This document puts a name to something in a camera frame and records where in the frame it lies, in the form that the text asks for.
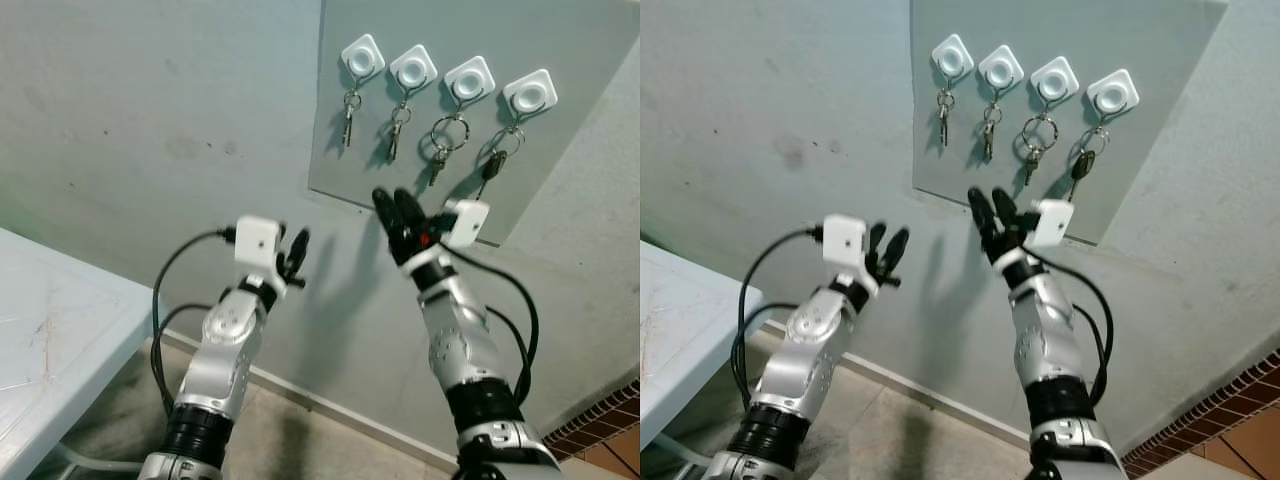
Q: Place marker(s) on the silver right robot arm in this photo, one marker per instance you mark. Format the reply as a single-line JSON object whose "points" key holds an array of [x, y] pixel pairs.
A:
{"points": [[460, 340], [1050, 340]]}

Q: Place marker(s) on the grey wall board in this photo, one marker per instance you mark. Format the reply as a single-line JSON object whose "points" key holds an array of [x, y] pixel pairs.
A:
{"points": [[580, 150], [1170, 150]]}

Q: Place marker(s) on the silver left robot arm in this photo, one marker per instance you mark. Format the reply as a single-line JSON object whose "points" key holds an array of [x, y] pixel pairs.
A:
{"points": [[810, 350], [225, 350]]}

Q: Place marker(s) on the white skirting board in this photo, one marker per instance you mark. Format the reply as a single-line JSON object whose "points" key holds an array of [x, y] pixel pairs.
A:
{"points": [[900, 382], [330, 408]]}

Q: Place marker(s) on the white square wall hook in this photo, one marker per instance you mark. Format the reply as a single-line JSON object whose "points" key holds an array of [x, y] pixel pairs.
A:
{"points": [[530, 95], [468, 82], [1000, 68], [1112, 95], [1054, 80], [362, 60], [413, 68], [952, 58]]}

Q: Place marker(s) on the small silver key bunch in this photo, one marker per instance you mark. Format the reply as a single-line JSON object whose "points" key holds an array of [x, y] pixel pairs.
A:
{"points": [[394, 140], [988, 140]]}

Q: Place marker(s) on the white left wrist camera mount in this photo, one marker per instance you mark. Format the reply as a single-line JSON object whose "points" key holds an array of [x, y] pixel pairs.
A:
{"points": [[257, 240], [843, 238]]}

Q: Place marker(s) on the single silver key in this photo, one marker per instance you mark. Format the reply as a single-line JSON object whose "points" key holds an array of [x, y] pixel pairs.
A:
{"points": [[348, 125], [943, 125]]}

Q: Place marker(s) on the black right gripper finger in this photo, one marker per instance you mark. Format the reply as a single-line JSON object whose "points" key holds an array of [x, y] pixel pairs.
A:
{"points": [[1003, 210], [408, 212], [388, 220], [983, 218]]}

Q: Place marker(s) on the white plastic folding table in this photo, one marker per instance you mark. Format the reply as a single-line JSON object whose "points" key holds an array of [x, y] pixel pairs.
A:
{"points": [[60, 340], [690, 340]]}

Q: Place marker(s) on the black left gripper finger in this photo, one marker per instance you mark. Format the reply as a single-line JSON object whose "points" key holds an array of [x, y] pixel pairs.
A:
{"points": [[896, 250], [875, 242], [299, 250], [282, 238]]}

